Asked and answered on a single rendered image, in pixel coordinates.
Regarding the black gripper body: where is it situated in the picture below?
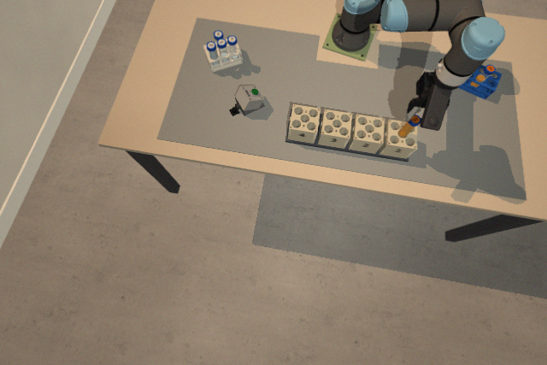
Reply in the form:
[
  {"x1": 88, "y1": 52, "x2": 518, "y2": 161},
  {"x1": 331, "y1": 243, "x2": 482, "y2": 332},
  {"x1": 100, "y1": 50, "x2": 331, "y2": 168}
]
[{"x1": 416, "y1": 69, "x2": 459, "y2": 108}]

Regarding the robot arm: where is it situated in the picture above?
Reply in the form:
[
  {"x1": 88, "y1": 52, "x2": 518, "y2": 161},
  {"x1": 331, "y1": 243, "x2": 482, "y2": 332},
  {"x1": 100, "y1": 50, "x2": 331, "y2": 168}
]
[{"x1": 332, "y1": 0, "x2": 505, "y2": 131}]

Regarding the grey bench mat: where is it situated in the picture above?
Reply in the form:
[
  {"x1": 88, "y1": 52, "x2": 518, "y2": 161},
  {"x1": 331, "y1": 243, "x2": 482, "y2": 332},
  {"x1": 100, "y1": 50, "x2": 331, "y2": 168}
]
[{"x1": 157, "y1": 18, "x2": 526, "y2": 200}]

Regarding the blue tube rack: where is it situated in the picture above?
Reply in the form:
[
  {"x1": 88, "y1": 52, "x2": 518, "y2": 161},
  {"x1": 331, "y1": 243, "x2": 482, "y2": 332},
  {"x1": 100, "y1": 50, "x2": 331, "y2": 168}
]
[{"x1": 458, "y1": 65, "x2": 502, "y2": 100}]

